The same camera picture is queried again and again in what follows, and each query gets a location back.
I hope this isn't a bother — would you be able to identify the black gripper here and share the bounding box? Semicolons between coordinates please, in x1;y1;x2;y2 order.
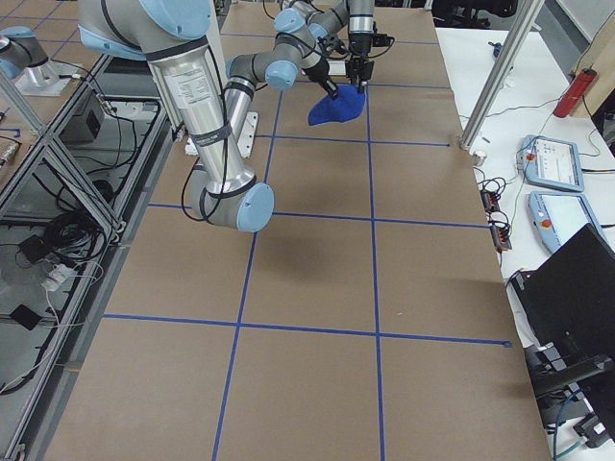
307;58;338;99
345;56;374;93

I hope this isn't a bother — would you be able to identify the blue towel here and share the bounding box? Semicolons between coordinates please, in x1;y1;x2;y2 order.
307;85;366;126

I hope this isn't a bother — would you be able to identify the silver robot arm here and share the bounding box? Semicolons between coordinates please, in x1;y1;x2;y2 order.
78;1;374;232
276;1;377;99

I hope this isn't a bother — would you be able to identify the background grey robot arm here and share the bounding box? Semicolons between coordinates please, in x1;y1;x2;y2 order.
1;26;80;97

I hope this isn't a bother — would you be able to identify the small metal cylinder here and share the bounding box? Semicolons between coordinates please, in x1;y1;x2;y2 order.
472;150;487;167

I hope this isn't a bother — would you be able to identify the upper blue teach pendant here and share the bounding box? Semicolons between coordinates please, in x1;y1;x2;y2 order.
516;134;584;192

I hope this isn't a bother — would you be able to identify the blue teach pendant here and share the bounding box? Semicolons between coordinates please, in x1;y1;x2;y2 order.
529;191;605;254
516;134;584;192

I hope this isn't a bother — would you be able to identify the red fire extinguisher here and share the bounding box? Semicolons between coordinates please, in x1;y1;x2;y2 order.
553;68;598;118

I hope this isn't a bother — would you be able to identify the lower blue teach pendant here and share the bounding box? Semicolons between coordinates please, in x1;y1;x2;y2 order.
529;191;605;254

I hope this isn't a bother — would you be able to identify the grey control box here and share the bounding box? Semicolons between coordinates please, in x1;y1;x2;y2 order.
60;90;105;144

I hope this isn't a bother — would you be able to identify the black laptop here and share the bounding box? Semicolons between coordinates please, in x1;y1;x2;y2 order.
509;222;615;359

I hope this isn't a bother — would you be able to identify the white power strip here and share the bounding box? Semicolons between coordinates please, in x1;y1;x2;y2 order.
41;264;76;292

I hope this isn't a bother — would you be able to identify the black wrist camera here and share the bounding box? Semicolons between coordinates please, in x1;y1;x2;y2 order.
371;33;395;48

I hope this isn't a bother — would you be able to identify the aluminium frame post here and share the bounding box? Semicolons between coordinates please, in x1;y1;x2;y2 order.
459;0;545;151

